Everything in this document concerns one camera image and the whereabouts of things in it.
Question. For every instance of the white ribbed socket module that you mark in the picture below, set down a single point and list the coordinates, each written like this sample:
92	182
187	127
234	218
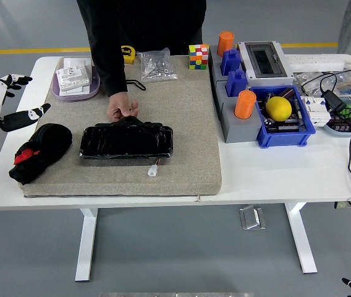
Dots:
72	77

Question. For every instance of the clear bag of rings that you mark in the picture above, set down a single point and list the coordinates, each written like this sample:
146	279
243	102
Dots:
305	79

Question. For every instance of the blue plastic bin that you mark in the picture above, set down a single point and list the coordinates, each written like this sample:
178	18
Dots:
283	139

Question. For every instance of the dark relay blocks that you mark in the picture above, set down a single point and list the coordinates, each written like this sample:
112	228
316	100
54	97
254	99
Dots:
342	125

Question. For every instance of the white switch plate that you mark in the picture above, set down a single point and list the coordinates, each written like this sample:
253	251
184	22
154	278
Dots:
82	90
76	62

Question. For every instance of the metal floor plate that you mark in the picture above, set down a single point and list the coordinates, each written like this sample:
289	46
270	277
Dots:
252	218

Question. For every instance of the glossy black panel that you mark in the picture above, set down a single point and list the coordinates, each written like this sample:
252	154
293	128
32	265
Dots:
126	142

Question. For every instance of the dark circuit board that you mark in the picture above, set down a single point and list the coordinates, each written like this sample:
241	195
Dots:
286	127

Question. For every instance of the black rag with red tag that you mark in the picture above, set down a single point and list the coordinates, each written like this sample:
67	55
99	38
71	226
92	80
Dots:
49	139

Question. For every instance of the clear bag of screws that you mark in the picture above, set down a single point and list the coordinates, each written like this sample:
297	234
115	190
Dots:
158	66

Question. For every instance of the white table leg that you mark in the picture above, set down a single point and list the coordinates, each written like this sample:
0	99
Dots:
86	244
300	238

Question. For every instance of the white circuit breaker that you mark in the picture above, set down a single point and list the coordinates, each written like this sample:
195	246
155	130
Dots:
317	116

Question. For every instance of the clear bag of blue parts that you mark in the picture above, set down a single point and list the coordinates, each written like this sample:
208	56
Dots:
347	85

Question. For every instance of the black power adapter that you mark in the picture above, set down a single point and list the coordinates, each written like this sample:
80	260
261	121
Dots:
333	102

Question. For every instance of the yellow lemon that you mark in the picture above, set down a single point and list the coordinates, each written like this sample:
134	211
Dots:
279	108

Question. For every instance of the person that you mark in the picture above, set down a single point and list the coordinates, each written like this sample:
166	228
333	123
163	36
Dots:
150	24

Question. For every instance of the light blue dish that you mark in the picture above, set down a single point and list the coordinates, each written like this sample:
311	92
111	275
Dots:
339	132

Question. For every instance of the orange cylinder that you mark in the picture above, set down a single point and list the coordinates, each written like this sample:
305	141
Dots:
245	105
225	41

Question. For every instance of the purple tray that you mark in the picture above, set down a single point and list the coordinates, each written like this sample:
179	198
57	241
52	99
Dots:
93	89

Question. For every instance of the white power strip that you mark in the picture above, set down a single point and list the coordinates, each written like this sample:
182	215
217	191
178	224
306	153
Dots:
314	63

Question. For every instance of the brown capacitor cylinder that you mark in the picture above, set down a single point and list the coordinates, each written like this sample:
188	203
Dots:
286	92

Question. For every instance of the grey peg base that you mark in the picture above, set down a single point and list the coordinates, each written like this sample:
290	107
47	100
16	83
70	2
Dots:
240	131
215	72

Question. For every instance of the grey-brown mat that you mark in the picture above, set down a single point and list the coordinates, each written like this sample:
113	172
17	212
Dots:
178	123

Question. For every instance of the person's right forearm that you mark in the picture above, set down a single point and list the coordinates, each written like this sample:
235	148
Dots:
110	74

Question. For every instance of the colourful puzzle cube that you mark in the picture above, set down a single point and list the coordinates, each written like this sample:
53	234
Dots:
198	57

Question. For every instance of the person's right hand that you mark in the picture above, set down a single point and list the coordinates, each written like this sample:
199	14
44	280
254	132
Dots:
118	103

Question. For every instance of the grey electrical enclosure box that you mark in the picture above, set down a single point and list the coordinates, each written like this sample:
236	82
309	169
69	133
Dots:
265	62

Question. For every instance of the yellow tape measure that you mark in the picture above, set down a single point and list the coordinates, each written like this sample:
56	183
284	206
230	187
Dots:
129	52

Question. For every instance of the blue block with knob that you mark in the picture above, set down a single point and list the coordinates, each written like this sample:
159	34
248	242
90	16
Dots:
236	83
231	62

